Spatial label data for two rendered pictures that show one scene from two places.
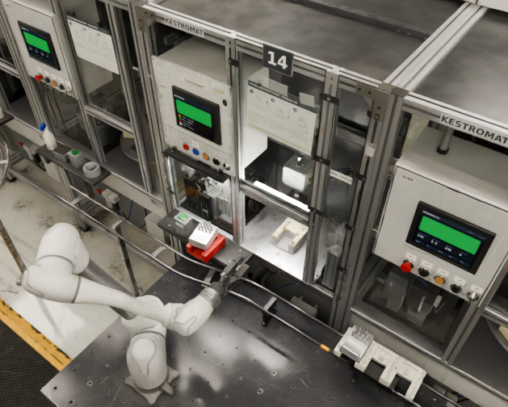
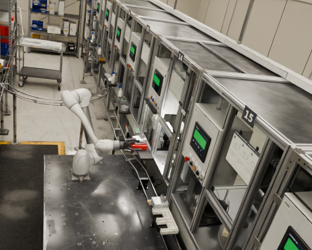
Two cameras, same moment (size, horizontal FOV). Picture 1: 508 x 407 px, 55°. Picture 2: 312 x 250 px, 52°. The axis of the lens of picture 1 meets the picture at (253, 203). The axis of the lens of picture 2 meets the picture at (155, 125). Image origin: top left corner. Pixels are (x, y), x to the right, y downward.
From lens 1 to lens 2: 1.67 m
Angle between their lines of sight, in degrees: 32
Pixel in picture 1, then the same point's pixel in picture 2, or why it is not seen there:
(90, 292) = (77, 108)
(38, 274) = (66, 92)
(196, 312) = (105, 142)
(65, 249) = (81, 93)
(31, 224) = (97, 135)
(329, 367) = (147, 217)
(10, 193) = (101, 123)
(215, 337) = (114, 180)
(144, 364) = (78, 156)
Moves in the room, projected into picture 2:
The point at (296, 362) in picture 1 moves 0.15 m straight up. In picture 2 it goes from (135, 206) to (138, 193)
